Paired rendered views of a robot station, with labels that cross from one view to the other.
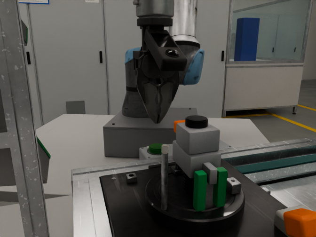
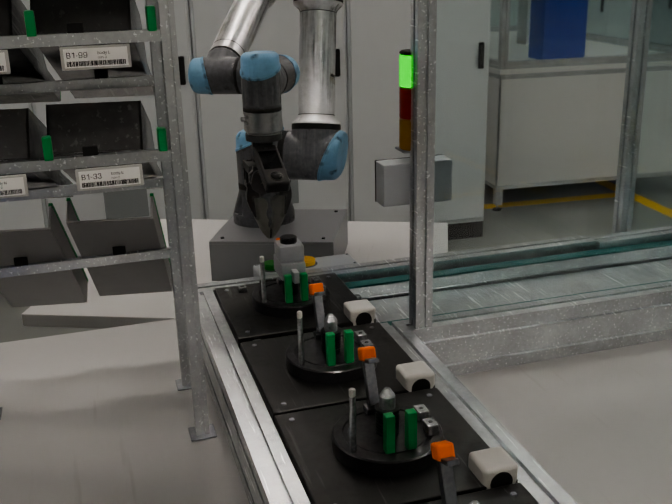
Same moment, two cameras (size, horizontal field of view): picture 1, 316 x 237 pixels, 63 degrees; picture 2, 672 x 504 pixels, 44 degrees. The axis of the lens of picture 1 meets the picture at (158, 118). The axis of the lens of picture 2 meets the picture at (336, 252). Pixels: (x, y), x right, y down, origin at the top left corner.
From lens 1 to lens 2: 115 cm
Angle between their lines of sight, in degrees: 4
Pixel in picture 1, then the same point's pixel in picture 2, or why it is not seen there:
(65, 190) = (171, 314)
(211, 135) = (296, 249)
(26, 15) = not seen: outside the picture
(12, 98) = (172, 231)
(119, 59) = not seen: hidden behind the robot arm
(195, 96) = not seen: hidden behind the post
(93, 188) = (208, 298)
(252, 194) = (341, 298)
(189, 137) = (280, 250)
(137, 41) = (268, 29)
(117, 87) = (223, 140)
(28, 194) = (178, 285)
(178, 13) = (307, 84)
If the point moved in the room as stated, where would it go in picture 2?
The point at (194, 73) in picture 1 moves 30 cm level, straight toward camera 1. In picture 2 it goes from (329, 167) to (305, 202)
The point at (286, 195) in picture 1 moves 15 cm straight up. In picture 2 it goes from (393, 306) to (393, 233)
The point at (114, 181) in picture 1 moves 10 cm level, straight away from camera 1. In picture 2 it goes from (227, 292) to (225, 273)
